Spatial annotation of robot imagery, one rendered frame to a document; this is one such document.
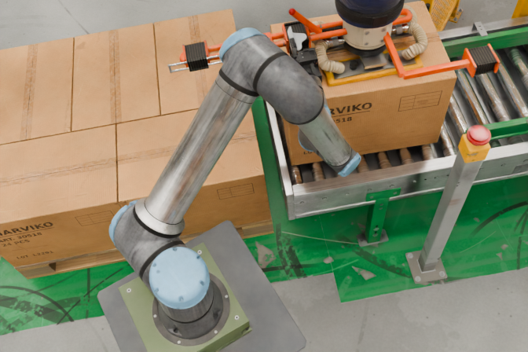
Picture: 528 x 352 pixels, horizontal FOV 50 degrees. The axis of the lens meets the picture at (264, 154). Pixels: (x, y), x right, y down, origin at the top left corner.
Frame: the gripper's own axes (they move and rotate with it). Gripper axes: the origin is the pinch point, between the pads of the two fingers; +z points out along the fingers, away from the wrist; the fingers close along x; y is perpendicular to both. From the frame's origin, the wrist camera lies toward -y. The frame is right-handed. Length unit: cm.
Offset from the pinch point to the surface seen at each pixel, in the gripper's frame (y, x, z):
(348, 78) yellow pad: 17.8, -9.8, -13.5
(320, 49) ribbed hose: 10.3, -2.8, -4.2
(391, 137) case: 34, -42, -20
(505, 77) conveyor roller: 93, -53, 5
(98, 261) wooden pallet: -103, -102, -20
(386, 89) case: 29.6, -12.3, -19.9
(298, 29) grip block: 3.6, 3.0, 1.4
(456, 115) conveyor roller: 66, -53, -9
